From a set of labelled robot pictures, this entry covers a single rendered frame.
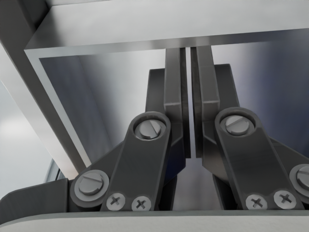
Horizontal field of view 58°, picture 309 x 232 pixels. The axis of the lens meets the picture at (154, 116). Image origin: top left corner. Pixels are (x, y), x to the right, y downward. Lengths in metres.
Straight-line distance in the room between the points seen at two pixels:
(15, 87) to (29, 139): 1.66
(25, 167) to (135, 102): 1.99
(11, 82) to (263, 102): 0.15
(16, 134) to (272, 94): 1.74
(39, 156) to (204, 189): 1.77
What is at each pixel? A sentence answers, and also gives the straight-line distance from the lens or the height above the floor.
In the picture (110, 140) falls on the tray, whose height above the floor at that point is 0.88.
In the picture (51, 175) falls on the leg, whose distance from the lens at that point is 0.69.
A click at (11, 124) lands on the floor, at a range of 1.78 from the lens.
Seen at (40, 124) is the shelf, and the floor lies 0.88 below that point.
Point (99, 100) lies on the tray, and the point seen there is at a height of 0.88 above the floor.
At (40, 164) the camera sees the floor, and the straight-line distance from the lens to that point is 2.05.
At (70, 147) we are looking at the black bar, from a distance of 0.18.
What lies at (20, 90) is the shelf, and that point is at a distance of 0.19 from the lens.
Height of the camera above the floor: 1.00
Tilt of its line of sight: 43 degrees down
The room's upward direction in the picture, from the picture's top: 176 degrees counter-clockwise
